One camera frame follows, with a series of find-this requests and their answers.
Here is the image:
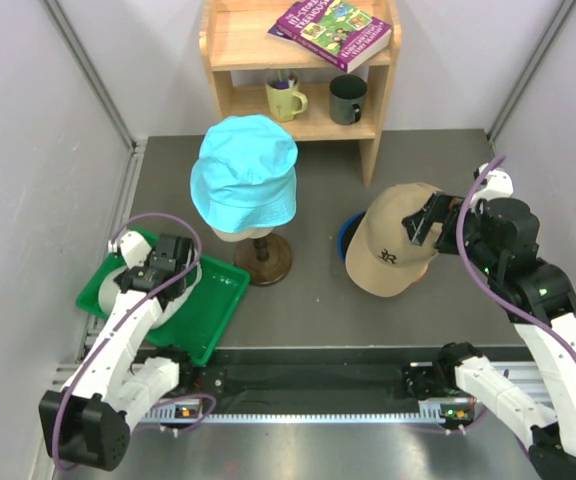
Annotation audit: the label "green plastic tray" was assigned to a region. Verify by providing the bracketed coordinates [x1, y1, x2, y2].
[76, 254, 250, 367]

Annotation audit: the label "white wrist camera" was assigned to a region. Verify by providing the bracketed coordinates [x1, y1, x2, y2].
[470, 167, 514, 210]
[108, 230, 153, 269]

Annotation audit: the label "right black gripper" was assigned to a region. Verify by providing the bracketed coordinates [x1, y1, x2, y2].
[401, 190, 500, 277]

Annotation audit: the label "wooden shelf unit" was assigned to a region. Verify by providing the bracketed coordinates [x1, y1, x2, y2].
[199, 1, 402, 186]

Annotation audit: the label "cyan bucket hat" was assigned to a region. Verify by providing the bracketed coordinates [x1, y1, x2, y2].
[190, 114, 298, 234]

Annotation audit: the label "yellow-green mug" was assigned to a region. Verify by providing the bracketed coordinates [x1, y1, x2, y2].
[265, 75, 308, 122]

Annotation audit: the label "dark green mug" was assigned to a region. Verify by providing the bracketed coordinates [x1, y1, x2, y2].
[329, 74, 367, 125]

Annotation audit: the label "pens in mug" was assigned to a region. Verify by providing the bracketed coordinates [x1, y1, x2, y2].
[267, 69, 298, 90]

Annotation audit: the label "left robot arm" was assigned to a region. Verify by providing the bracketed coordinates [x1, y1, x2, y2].
[39, 231, 202, 471]

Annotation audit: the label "cream mannequin head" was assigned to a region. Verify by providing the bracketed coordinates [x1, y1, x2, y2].
[212, 227, 274, 243]

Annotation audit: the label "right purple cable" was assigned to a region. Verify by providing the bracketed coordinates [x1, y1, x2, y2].
[456, 154, 576, 396]

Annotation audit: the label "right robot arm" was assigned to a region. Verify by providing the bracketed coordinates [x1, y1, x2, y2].
[402, 192, 576, 479]

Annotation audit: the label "blue baseball cap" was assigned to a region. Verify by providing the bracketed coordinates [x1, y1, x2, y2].
[336, 212, 366, 262]

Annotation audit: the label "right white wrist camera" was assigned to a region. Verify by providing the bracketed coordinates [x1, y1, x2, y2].
[470, 167, 514, 210]

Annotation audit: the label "white hat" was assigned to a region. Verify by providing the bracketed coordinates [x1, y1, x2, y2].
[97, 266, 202, 330]

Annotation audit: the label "tan hat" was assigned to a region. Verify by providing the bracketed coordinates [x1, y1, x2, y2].
[345, 182, 441, 298]

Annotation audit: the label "purple children's book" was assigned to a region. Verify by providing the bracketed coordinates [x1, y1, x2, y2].
[274, 0, 393, 73]

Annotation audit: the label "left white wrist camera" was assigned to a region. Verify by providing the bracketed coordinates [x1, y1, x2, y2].
[108, 230, 153, 269]

